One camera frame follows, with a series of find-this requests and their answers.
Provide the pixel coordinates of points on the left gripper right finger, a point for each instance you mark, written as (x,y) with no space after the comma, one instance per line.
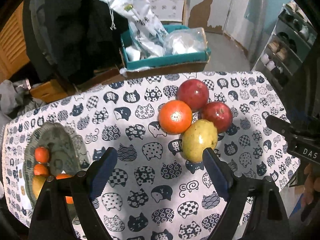
(267,218)

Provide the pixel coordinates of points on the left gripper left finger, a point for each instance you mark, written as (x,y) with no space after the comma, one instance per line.
(51,219)

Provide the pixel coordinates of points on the small dark tangerine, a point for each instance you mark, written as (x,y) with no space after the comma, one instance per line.
(41,170)

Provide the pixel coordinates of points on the red apple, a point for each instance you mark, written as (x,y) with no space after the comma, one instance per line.
(219,114)
(194,93)

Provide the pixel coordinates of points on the yellow green pear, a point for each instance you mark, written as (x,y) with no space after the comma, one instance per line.
(200,135)

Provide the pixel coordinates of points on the large orange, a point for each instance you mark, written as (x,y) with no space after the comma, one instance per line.
(175,117)

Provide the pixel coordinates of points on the person's right hand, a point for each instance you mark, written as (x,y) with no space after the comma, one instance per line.
(311,186)

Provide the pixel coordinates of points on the yellow mango on plate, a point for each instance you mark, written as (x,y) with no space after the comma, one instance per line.
(37,184)

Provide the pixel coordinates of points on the small tangerine on plate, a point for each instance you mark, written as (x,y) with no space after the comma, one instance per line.
(42,155)

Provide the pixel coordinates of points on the grey green patterned plate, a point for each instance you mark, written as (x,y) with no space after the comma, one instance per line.
(67,153)

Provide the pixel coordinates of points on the shoe rack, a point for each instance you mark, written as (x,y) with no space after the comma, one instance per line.
(290,41)

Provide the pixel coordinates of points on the cat pattern tablecloth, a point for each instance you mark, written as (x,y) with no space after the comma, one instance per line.
(153,192)

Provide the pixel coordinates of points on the metal pipe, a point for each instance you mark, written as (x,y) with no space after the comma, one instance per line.
(260,9)

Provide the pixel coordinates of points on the grey clothes pile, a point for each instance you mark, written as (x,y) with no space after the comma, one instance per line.
(16,100)

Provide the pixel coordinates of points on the teal cardboard tray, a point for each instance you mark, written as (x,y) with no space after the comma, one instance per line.
(166,60)

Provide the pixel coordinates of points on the clear plastic bag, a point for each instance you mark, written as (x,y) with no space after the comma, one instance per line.
(185,41)

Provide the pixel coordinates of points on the brown cardboard box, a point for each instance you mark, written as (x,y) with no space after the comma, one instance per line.
(114,72)

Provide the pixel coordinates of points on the wooden louvered wardrobe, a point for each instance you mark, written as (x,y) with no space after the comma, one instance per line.
(13,47)

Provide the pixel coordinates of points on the wooden shelf rack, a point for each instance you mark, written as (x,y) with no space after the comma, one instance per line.
(185,2)

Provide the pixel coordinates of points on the black hanging coat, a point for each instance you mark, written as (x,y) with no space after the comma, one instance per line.
(71,38)

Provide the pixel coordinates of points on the white patterned storage box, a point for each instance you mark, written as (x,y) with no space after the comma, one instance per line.
(168,10)

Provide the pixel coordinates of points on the white rice bag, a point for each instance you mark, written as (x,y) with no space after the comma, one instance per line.
(146,30)

